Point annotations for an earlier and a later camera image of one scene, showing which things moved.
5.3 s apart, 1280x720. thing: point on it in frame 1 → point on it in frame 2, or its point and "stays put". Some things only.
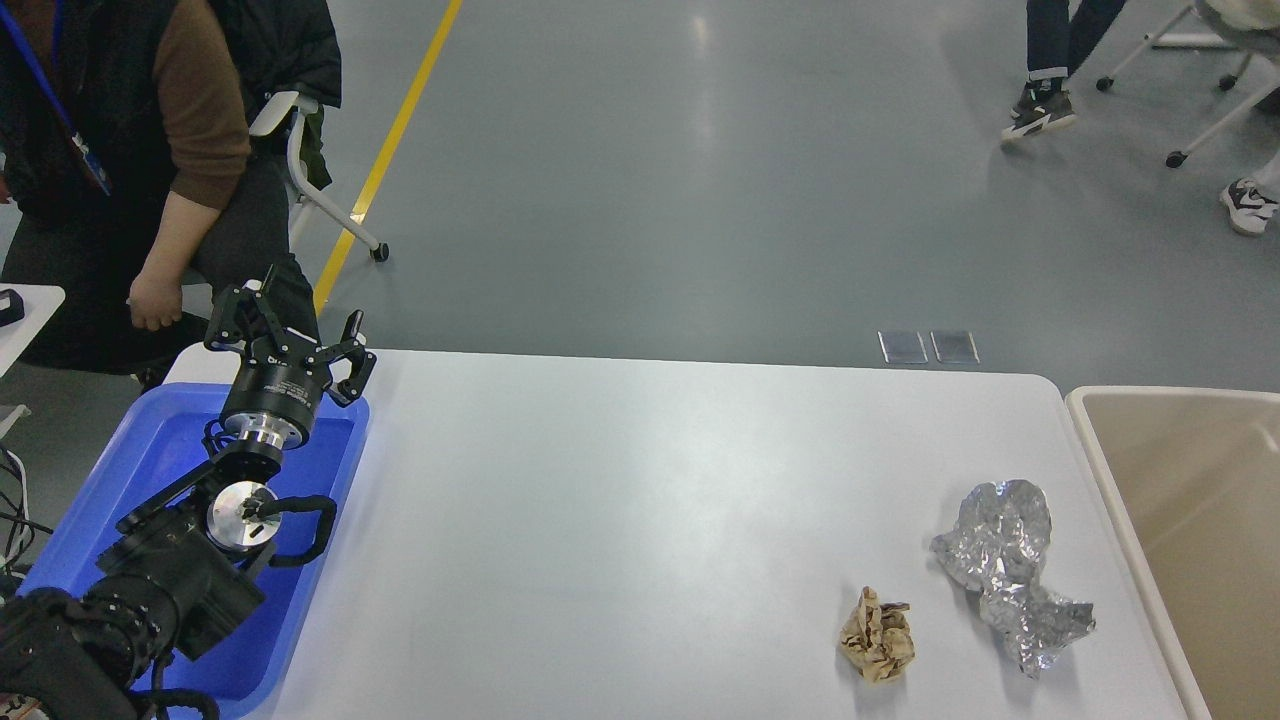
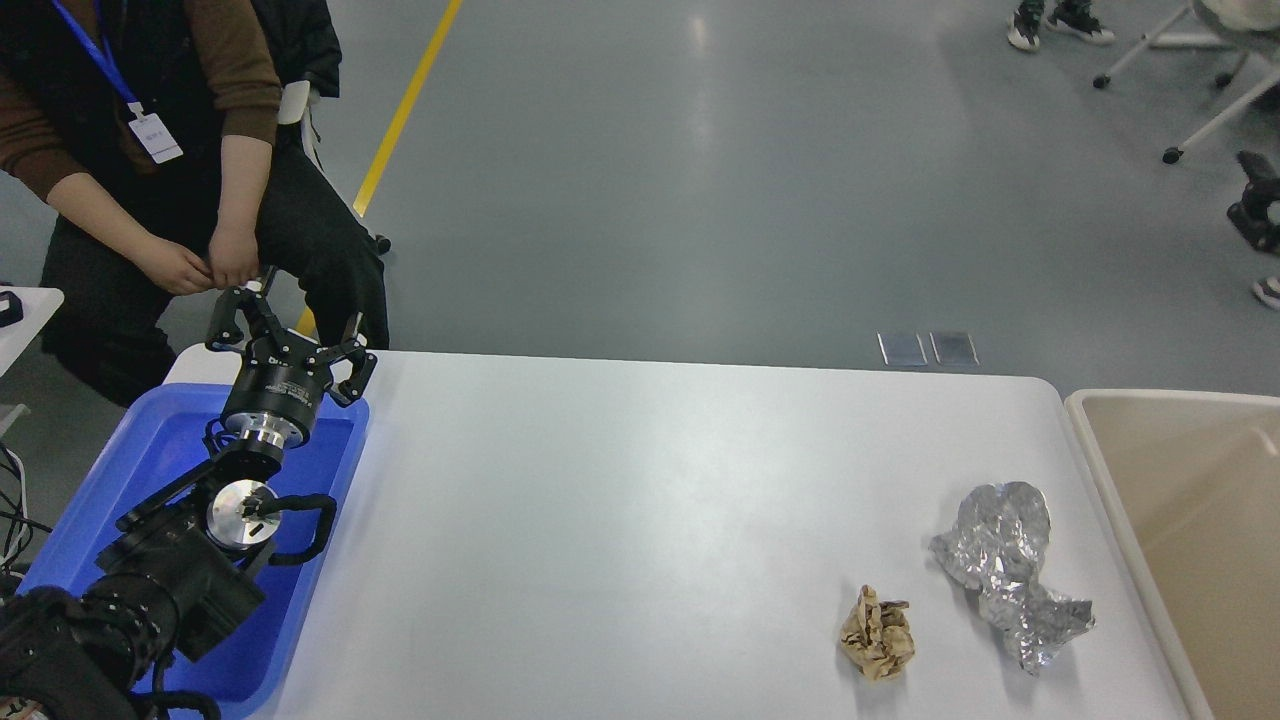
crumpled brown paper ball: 877,638 stays put
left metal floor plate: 903,347 stays put
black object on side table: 15,311 stays put
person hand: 155,298 → 234,254
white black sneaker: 1249,207 → 1267,291
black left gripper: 282,374 stays put
